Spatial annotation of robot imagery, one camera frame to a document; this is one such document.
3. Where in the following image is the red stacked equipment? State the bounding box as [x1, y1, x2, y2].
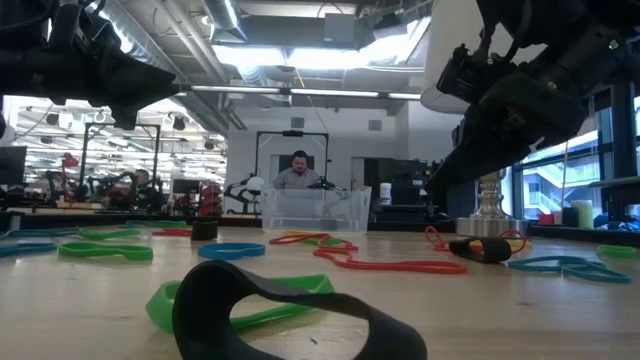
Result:
[199, 184, 224, 217]

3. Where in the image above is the black monitor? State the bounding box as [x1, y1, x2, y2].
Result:
[0, 145, 27, 186]

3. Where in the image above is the silver ventilation duct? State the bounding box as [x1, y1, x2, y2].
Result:
[102, 0, 191, 86]

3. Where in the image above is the black camera rig frame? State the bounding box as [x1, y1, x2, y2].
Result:
[254, 129, 331, 191]
[79, 122, 162, 201]

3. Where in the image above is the white shade table lamp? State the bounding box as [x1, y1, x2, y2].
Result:
[419, 0, 549, 239]

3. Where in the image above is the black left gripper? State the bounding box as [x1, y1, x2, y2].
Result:
[0, 47, 181, 131]

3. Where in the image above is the black side desk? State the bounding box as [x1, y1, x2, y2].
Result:
[589, 175, 640, 224]

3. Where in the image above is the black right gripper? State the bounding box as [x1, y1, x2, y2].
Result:
[427, 22, 640, 190]

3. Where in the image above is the grey ceiling box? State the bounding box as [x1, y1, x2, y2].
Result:
[323, 12, 357, 44]

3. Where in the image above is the wide black rubber band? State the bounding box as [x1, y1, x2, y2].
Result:
[191, 219, 219, 242]
[448, 237, 513, 265]
[172, 258, 429, 360]

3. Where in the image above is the green cup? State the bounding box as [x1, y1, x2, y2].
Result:
[571, 199, 595, 230]

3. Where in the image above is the blue rubber band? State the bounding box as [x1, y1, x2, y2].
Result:
[0, 242, 58, 259]
[508, 255, 632, 285]
[197, 242, 267, 261]
[0, 227, 81, 240]

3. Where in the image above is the clear plastic bin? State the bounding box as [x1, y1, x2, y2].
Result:
[259, 184, 373, 235]

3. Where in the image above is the black cabinet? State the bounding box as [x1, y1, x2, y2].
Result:
[362, 157, 431, 224]

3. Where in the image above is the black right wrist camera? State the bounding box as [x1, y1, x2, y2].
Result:
[436, 43, 504, 105]

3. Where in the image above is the long ceiling light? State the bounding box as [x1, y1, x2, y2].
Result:
[189, 84, 422, 100]

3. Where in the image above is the person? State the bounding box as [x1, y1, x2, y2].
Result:
[272, 149, 321, 190]
[132, 168, 151, 199]

